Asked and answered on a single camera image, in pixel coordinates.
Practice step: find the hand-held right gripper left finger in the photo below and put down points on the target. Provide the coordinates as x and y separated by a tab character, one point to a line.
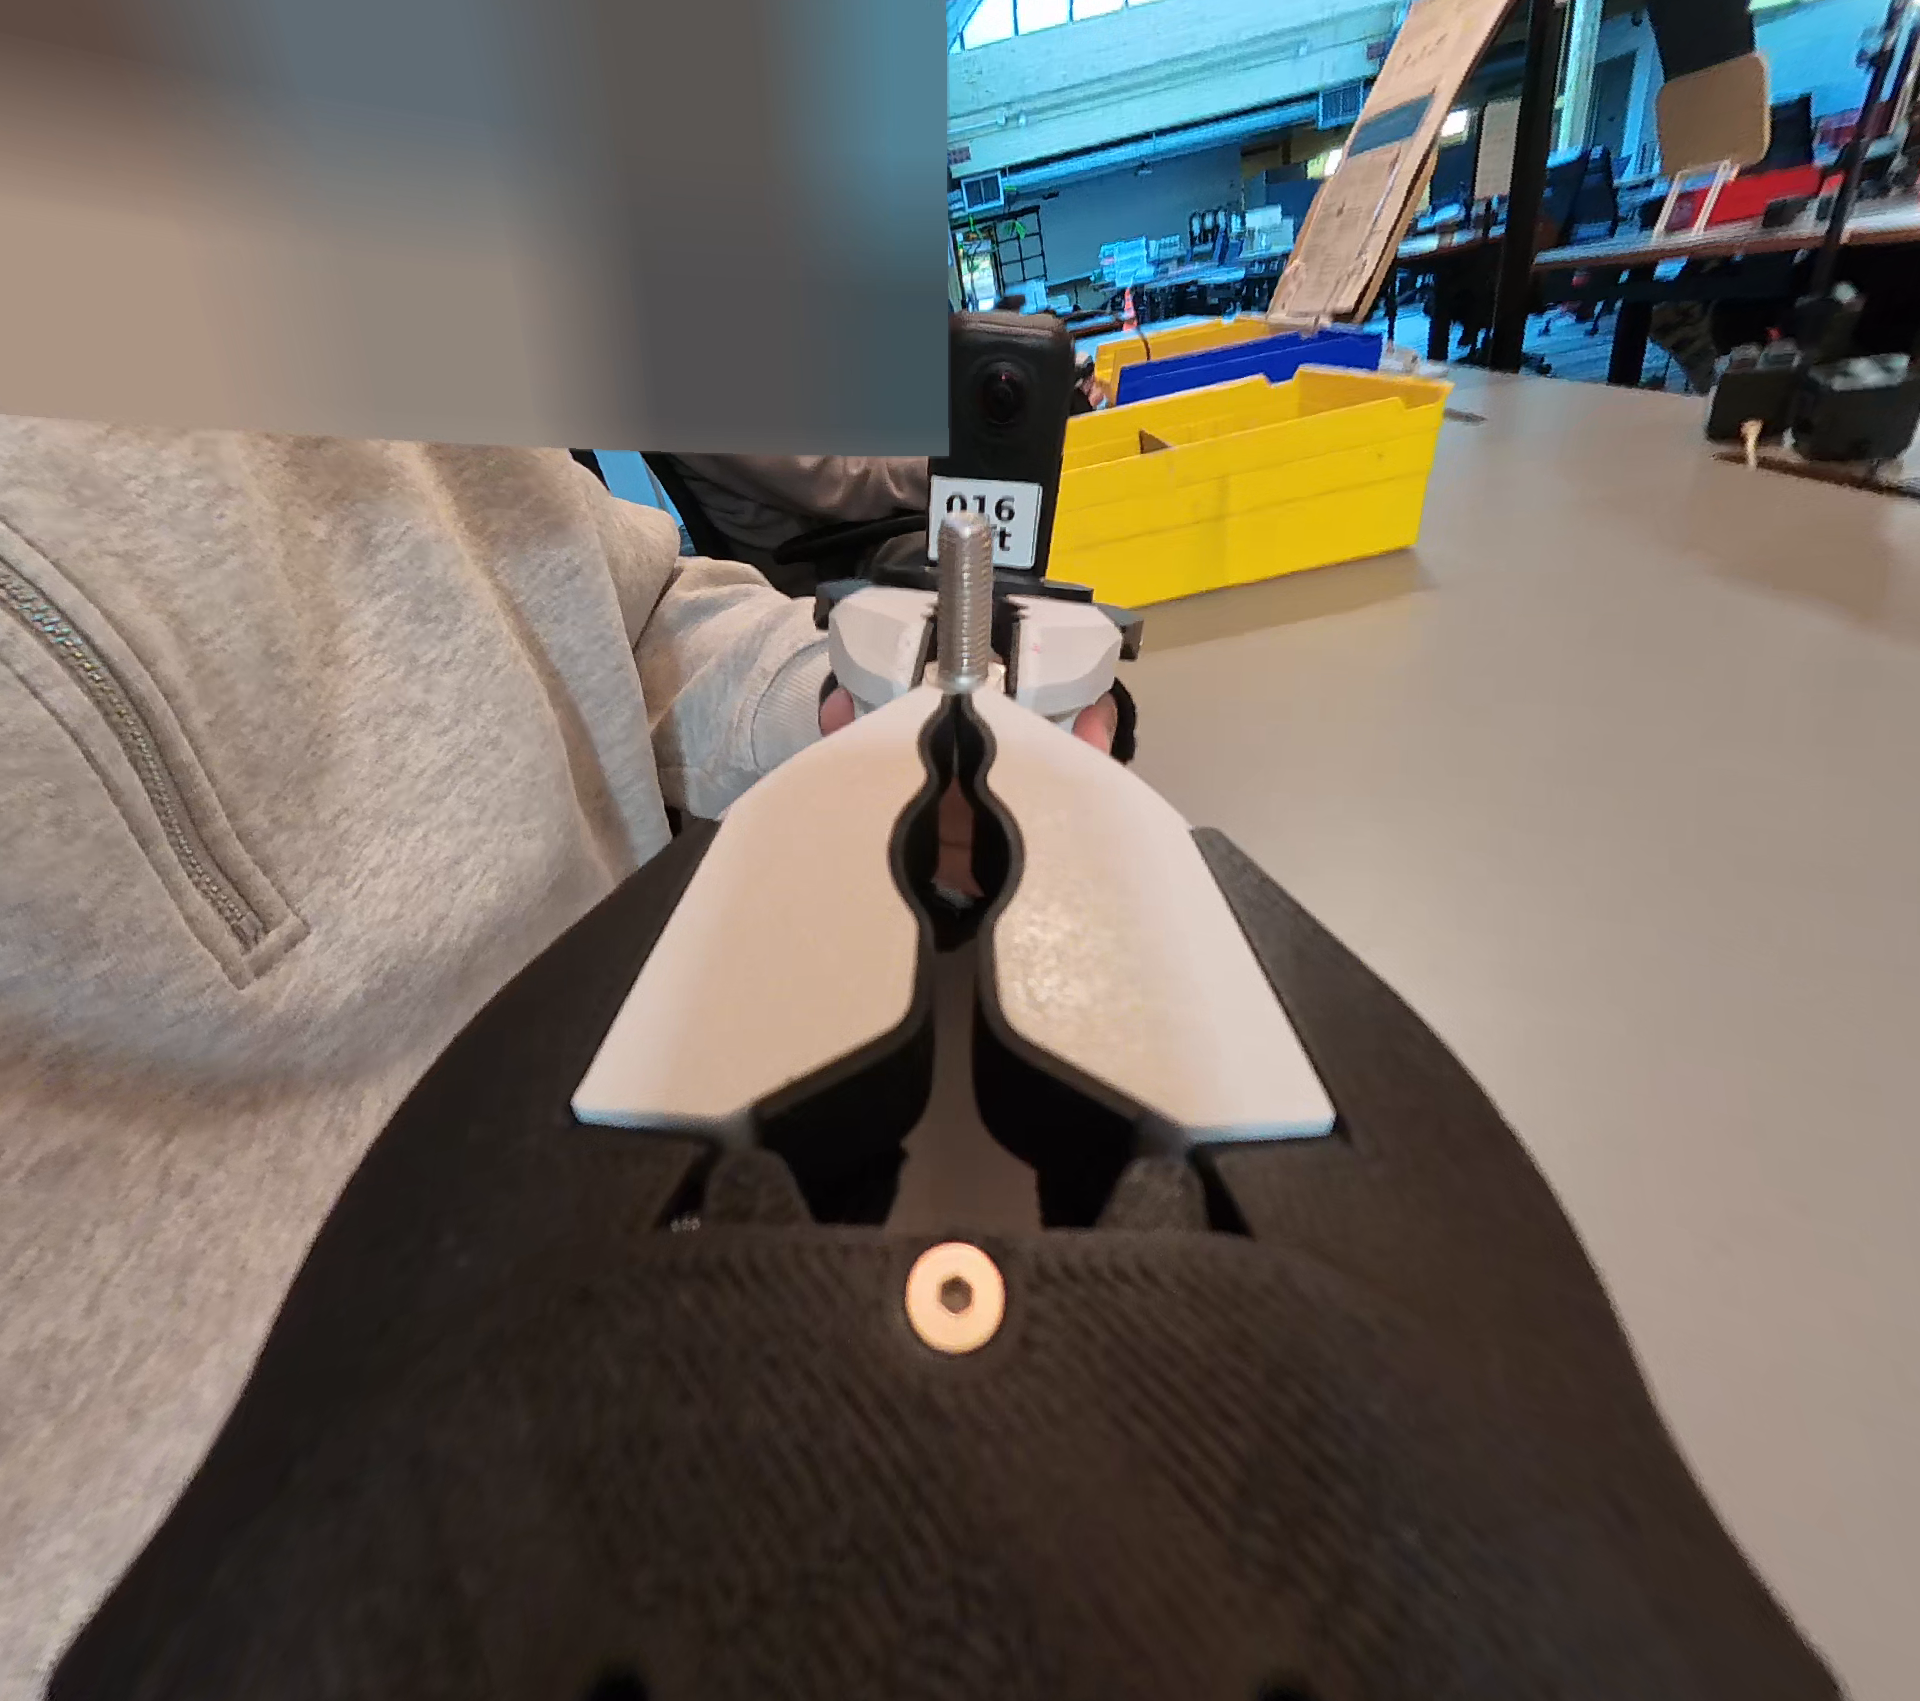
750	954

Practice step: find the background work table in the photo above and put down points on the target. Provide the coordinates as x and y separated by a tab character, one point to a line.
1623	260

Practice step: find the yellow plastic bin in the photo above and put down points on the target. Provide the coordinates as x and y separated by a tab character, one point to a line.
1244	505
1155	348

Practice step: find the instruction sheet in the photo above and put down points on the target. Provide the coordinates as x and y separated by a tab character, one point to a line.
1388	181

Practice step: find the person's left forearm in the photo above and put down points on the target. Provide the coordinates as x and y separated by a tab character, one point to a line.
718	681

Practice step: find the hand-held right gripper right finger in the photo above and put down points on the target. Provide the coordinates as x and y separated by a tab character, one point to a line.
1155	980

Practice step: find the blue plastic bin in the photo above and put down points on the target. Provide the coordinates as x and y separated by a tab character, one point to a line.
1203	381

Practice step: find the person's grey sweatshirt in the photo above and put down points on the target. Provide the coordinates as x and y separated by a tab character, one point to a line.
299	905

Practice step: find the black monitor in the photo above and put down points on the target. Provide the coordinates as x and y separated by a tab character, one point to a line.
1703	10

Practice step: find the red plastic bin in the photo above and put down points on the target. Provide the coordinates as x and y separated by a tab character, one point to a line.
1771	194

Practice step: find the wooden document stand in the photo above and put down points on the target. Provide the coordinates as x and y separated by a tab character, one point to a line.
1714	114

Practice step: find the black battery charger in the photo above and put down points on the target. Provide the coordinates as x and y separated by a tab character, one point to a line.
1749	398
1860	402

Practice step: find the black steel pillar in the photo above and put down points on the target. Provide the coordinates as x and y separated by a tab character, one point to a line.
1543	82

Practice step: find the grey desk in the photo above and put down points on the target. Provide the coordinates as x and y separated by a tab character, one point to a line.
1502	835

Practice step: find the black desk lamp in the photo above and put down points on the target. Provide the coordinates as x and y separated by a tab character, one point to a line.
1871	157

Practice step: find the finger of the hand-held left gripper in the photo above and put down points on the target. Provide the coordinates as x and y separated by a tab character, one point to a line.
1069	655
887	650

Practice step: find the steel hex bolt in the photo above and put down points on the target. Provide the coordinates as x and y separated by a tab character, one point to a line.
966	601

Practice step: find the cardboard instruction board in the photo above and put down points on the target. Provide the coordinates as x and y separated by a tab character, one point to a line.
1310	299

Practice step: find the person's left hand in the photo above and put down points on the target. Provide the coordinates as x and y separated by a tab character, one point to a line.
1101	727

